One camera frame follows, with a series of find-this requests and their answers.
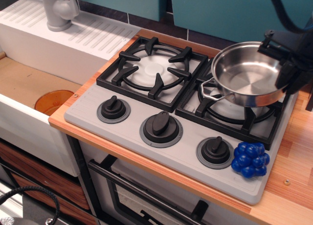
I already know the black right stove knob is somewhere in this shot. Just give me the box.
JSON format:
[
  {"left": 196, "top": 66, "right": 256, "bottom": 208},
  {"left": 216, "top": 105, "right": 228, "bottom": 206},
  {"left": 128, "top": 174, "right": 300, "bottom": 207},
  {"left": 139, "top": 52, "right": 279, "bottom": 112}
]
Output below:
[{"left": 196, "top": 136, "right": 234, "bottom": 170}]

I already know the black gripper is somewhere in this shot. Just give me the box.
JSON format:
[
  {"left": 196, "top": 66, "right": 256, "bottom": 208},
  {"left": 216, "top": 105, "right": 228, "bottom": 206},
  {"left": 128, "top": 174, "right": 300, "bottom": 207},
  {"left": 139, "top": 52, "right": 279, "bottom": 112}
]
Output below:
[{"left": 258, "top": 22, "right": 313, "bottom": 94}]

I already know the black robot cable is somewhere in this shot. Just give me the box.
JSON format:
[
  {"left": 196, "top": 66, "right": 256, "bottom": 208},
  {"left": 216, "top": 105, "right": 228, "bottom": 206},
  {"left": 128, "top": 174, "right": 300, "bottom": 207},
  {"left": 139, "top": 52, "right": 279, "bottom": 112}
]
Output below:
[{"left": 267, "top": 0, "right": 313, "bottom": 35}]

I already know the toy oven door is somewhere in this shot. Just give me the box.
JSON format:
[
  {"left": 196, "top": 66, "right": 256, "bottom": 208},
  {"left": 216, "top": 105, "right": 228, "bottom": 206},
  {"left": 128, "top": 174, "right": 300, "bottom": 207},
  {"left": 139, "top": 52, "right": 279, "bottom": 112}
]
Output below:
[{"left": 88, "top": 155, "right": 209, "bottom": 225}]

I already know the stainless steel pot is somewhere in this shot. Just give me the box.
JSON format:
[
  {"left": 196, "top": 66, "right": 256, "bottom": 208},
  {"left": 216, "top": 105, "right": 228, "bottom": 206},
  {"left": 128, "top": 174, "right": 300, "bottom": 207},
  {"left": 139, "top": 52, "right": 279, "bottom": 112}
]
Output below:
[{"left": 200, "top": 42, "right": 286, "bottom": 108}]

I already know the black stove knob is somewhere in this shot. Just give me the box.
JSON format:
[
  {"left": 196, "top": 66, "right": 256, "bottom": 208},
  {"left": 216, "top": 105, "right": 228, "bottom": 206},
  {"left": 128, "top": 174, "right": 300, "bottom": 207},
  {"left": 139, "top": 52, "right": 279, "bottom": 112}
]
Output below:
[
  {"left": 139, "top": 111, "right": 183, "bottom": 148},
  {"left": 196, "top": 136, "right": 234, "bottom": 170},
  {"left": 96, "top": 95, "right": 131, "bottom": 124}
]

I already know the blue toy blueberry cluster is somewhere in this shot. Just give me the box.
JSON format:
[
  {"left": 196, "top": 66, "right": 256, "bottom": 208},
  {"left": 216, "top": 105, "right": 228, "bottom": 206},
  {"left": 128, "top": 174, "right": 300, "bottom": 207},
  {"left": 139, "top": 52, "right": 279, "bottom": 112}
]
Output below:
[{"left": 231, "top": 142, "right": 270, "bottom": 179}]

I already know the black left stove knob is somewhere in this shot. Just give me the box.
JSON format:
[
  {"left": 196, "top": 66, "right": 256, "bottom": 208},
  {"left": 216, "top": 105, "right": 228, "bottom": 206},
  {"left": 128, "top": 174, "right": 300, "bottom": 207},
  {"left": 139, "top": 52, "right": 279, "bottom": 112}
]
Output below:
[{"left": 96, "top": 95, "right": 131, "bottom": 124}]

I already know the black braided cable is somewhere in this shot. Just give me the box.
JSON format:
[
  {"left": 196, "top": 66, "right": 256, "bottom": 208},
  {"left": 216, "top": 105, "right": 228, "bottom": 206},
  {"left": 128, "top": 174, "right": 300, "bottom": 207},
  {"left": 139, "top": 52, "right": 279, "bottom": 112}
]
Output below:
[{"left": 0, "top": 185, "right": 60, "bottom": 225}]

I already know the white toy sink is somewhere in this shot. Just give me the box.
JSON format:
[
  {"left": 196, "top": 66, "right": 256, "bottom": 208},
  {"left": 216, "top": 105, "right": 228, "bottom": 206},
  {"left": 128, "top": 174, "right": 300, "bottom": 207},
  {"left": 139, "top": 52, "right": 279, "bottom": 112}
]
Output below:
[{"left": 0, "top": 0, "right": 139, "bottom": 177}]

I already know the grey toy faucet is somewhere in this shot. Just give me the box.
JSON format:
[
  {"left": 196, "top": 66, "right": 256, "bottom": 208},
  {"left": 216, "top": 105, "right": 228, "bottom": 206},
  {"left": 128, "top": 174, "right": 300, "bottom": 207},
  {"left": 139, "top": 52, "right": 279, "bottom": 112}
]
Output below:
[{"left": 43, "top": 0, "right": 79, "bottom": 32}]

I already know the black oven door handle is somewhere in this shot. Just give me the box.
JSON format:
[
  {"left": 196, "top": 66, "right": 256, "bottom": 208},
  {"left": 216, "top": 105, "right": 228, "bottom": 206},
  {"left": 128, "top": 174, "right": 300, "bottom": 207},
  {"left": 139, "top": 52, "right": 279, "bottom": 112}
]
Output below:
[{"left": 88, "top": 159, "right": 200, "bottom": 225}]

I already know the teal left wall cabinet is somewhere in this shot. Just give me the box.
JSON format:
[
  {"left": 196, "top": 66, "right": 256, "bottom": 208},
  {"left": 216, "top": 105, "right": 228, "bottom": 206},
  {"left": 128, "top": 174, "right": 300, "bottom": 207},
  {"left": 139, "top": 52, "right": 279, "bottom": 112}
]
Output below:
[{"left": 82, "top": 0, "right": 167, "bottom": 21}]

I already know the black right burner grate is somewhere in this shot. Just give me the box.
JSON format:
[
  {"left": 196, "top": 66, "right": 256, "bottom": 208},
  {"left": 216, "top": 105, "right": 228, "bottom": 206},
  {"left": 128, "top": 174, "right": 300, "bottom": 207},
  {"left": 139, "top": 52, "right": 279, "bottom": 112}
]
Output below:
[{"left": 175, "top": 62, "right": 294, "bottom": 150}]

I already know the orange plastic bowl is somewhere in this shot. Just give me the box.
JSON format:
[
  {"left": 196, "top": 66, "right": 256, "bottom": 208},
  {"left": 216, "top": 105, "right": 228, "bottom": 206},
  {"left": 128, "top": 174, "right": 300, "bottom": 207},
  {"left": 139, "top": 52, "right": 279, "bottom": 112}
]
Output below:
[{"left": 34, "top": 90, "right": 74, "bottom": 116}]

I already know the wooden drawer front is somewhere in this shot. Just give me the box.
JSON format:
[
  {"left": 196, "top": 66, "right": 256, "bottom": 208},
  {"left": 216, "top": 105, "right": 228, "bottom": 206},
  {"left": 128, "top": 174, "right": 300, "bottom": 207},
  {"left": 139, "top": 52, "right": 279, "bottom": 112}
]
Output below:
[{"left": 0, "top": 139, "right": 97, "bottom": 225}]

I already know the black middle stove knob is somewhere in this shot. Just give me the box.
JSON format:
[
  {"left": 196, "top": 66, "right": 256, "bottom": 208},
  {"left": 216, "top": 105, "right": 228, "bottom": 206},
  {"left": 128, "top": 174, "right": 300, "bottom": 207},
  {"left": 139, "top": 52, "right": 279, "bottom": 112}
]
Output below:
[{"left": 139, "top": 111, "right": 183, "bottom": 148}]

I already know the black left burner grate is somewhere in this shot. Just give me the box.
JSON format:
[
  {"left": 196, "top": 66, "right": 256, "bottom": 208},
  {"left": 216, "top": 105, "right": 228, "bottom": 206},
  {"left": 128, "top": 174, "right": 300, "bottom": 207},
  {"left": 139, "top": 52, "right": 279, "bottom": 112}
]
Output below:
[{"left": 96, "top": 37, "right": 209, "bottom": 112}]

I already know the black burner grate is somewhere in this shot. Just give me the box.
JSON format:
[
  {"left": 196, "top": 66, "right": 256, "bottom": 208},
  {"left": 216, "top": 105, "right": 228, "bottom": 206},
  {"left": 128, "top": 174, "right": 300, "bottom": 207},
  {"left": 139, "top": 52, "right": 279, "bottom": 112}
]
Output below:
[
  {"left": 96, "top": 37, "right": 209, "bottom": 112},
  {"left": 175, "top": 62, "right": 294, "bottom": 150}
]

